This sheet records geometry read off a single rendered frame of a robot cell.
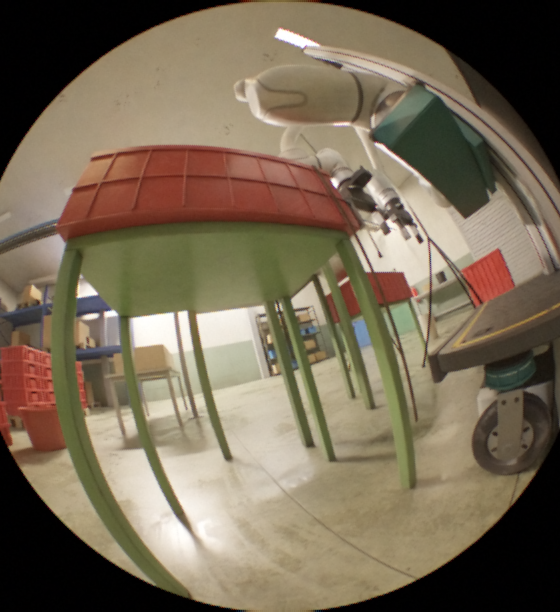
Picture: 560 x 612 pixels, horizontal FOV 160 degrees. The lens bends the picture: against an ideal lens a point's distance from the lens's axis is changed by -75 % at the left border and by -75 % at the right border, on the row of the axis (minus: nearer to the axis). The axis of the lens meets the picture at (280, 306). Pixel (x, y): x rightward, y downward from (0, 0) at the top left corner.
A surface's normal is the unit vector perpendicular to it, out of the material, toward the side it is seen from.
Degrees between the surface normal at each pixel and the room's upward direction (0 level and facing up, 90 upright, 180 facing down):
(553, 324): 90
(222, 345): 90
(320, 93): 158
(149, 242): 180
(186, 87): 180
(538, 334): 90
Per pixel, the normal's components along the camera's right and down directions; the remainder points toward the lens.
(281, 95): -0.10, 0.84
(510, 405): -0.89, 0.13
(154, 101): 0.26, 0.93
